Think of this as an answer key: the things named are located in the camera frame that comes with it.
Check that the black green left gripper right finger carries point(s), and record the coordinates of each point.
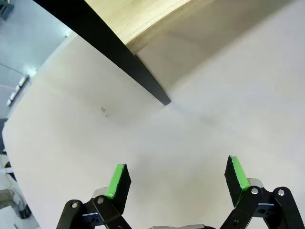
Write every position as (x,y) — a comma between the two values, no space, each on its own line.
(234,183)

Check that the white power strip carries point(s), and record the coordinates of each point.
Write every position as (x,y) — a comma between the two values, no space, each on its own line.
(17,87)

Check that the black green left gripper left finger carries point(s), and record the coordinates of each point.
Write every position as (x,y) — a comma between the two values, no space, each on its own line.
(119,188)

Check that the two-tier wooden black-framed shelf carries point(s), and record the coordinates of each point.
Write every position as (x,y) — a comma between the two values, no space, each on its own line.
(107,40)

